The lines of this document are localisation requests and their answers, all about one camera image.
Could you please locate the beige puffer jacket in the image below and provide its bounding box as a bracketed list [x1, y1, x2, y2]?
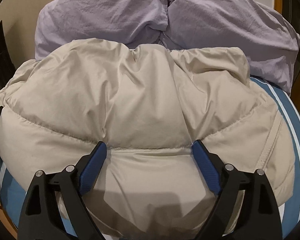
[0, 38, 295, 239]

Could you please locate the blue white striped bedsheet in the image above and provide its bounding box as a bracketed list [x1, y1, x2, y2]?
[0, 76, 300, 240]

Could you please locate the right lavender pillow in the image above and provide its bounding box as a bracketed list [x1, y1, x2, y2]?
[160, 0, 300, 93]

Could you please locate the lavender pillow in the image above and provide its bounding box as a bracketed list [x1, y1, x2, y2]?
[160, 0, 300, 93]
[34, 0, 168, 60]

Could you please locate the left lavender pillow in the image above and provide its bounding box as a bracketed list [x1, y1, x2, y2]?
[34, 0, 168, 60]

